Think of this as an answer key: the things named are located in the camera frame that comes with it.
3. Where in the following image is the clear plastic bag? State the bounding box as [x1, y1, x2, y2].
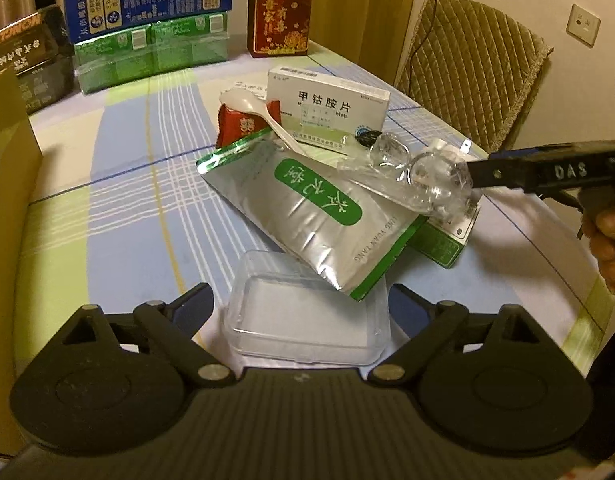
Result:
[337, 133, 481, 221]

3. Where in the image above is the green white medicine box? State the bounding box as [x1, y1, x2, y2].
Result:
[407, 200, 481, 269]

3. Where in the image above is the silver green foil pouch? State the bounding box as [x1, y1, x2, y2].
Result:
[196, 129, 425, 301]

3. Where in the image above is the red candy packet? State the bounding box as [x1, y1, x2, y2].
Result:
[215, 104, 269, 148]

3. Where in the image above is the white plastic spoon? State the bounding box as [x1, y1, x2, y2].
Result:
[219, 88, 305, 155]

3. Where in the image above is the long white ointment box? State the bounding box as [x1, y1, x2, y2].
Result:
[234, 80, 267, 101]

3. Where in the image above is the small black object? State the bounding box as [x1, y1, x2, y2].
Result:
[355, 130, 382, 148]

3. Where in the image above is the person's right hand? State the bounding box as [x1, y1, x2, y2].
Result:
[582, 206, 615, 294]

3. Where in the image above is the clear plastic container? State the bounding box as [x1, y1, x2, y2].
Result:
[222, 250, 391, 366]

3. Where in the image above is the quilted olive chair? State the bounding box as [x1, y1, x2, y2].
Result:
[396, 0, 554, 153]

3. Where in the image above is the wooden door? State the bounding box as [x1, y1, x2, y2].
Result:
[309, 0, 414, 84]

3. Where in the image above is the brown cardboard box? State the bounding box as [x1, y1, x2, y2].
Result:
[0, 68, 42, 456]

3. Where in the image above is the green drink pack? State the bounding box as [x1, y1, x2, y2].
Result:
[75, 12, 229, 94]

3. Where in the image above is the red gift box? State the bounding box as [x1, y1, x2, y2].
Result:
[248, 0, 312, 58]

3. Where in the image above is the black Hongli box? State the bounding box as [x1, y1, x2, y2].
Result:
[0, 4, 75, 114]

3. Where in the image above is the blue milk carton box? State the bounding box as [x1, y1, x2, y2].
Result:
[62, 0, 235, 45]

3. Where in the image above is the black power cable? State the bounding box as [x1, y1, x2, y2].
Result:
[404, 0, 471, 94]

